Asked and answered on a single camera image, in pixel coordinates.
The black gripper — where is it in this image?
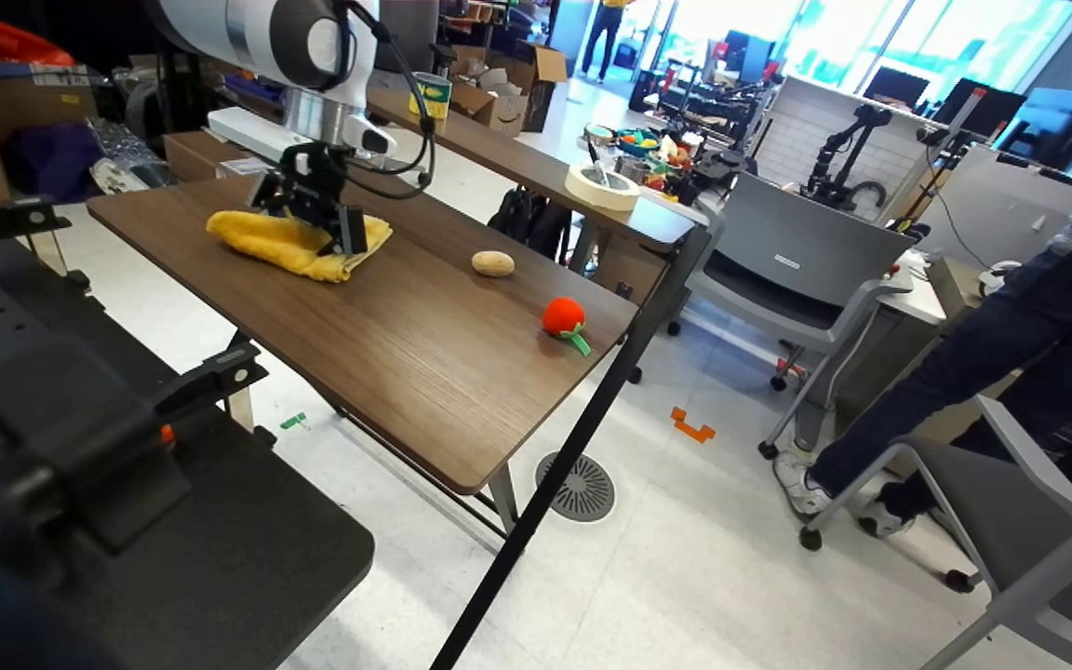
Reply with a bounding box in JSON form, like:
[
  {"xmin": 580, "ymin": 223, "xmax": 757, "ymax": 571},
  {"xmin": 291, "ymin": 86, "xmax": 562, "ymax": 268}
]
[{"xmin": 250, "ymin": 140, "xmax": 369, "ymax": 252}]

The yellow terry towel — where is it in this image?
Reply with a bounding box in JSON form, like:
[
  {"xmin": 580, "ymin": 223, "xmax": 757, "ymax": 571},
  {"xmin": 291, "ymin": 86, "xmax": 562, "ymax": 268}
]
[{"xmin": 204, "ymin": 210, "xmax": 395, "ymax": 282}]

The beige potato toy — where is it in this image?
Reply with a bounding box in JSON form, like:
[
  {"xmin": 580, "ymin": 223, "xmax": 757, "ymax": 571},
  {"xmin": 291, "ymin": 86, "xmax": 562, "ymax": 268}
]
[{"xmin": 474, "ymin": 248, "xmax": 519, "ymax": 280}]

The red tomato toy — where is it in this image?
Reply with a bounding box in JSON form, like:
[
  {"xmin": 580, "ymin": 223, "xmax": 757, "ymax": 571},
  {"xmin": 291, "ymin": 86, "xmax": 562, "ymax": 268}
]
[{"xmin": 544, "ymin": 299, "xmax": 591, "ymax": 356}]

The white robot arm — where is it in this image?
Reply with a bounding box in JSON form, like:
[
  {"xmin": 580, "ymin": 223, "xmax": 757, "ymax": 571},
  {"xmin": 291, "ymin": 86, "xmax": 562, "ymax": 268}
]
[{"xmin": 158, "ymin": 0, "xmax": 395, "ymax": 252}]

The cardboard box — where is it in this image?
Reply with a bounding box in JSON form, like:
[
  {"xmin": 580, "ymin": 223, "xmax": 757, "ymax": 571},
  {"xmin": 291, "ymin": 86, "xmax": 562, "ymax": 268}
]
[{"xmin": 451, "ymin": 45, "xmax": 571, "ymax": 133}]

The white tape roll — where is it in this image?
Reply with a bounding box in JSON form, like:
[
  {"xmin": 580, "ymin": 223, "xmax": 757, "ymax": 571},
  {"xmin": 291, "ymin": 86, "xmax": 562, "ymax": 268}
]
[{"xmin": 566, "ymin": 165, "xmax": 642, "ymax": 211}]

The orange floor marker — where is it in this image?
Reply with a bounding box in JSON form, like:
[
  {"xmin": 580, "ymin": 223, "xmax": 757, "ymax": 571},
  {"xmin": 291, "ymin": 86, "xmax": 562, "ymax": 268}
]
[{"xmin": 671, "ymin": 407, "xmax": 715, "ymax": 442}]

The person in grey hoodie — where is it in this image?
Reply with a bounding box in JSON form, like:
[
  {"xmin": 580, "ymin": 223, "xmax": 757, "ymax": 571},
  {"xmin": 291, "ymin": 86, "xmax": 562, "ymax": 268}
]
[{"xmin": 774, "ymin": 216, "xmax": 1072, "ymax": 522}]

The black perforated camera mount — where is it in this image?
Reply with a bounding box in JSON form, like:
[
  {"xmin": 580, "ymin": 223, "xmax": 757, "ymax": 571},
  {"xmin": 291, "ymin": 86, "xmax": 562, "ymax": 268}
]
[{"xmin": 0, "ymin": 202, "xmax": 371, "ymax": 670}]

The black camera tripod leg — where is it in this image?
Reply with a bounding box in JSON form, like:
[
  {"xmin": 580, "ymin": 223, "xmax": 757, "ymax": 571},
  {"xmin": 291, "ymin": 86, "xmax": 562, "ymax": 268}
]
[{"xmin": 428, "ymin": 223, "xmax": 710, "ymax": 670}]

